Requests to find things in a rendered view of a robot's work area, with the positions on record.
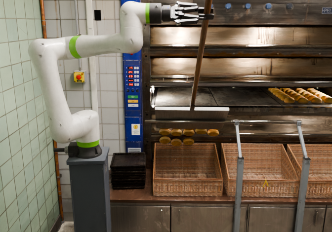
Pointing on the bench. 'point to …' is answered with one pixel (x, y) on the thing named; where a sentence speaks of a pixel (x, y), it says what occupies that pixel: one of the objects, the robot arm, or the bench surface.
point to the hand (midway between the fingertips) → (206, 13)
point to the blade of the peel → (165, 114)
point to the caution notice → (135, 129)
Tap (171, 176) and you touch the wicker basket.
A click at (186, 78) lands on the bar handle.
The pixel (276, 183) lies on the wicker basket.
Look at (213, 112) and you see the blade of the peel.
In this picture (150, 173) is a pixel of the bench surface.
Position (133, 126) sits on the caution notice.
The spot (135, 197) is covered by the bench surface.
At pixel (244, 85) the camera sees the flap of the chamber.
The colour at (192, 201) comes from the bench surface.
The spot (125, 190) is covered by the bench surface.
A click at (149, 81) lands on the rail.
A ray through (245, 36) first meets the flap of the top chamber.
